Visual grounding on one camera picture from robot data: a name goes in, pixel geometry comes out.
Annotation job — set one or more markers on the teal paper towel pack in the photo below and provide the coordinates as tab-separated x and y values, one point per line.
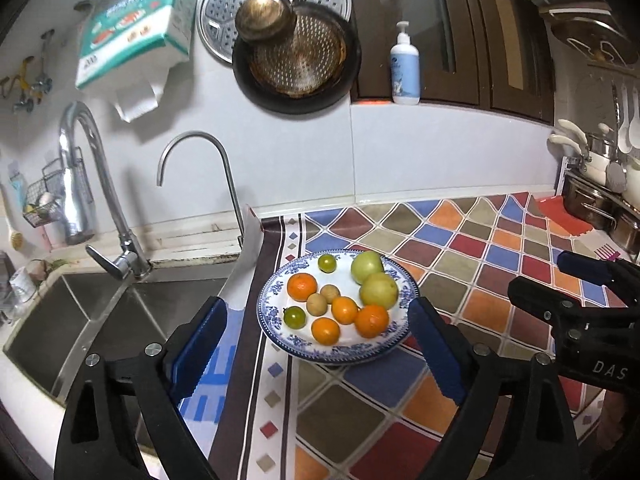
135	25

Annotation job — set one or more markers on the red mat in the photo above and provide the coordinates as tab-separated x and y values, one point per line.
555	210

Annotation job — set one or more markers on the round metal steamer plate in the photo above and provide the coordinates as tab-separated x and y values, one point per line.
217	15

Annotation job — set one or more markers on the white pump bottle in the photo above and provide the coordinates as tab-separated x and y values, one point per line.
405	70

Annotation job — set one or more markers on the brown longan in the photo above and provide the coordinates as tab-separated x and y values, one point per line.
330	293
316	304

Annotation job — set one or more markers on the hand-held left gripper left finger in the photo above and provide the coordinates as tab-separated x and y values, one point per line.
200	355

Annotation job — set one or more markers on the perforated metal strainer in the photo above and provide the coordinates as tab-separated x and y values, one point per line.
305	55

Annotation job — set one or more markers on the white hanging spoon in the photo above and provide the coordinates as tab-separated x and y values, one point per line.
624	135

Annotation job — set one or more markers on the small green persimmon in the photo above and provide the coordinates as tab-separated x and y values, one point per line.
294	316
327	263

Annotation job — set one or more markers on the garlic bulb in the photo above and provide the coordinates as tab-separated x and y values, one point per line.
47	199

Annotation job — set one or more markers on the person's right forearm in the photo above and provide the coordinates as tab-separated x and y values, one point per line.
614	412

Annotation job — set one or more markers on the thin gooseneck faucet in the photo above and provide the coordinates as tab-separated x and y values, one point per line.
192	135

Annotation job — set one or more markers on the blue and white plate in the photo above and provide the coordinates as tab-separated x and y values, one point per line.
277	292

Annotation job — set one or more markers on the black frying pan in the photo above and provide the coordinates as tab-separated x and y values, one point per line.
352	60

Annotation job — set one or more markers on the large green apple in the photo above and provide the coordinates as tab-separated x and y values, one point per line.
379	291

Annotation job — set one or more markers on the dark wooden window frame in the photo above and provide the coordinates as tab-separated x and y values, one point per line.
475	60

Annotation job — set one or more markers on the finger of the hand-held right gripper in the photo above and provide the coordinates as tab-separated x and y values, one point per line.
535	295
582	266

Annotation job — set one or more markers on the steel sink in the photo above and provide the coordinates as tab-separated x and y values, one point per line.
60	330

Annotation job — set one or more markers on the brass ladle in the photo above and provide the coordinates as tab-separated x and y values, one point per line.
265	17

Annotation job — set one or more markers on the white pot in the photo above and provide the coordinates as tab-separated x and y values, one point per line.
595	165

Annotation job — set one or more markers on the slotted steel spatula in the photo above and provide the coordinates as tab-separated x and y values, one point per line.
616	177

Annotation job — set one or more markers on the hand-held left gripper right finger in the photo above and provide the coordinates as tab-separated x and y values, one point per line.
435	355

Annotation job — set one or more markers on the colourful checked table cover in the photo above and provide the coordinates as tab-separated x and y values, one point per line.
450	260

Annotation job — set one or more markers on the orange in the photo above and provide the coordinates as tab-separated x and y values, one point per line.
344	309
371	321
302	286
325	330

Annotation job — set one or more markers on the tall chrome faucet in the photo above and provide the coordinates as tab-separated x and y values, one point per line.
75	185

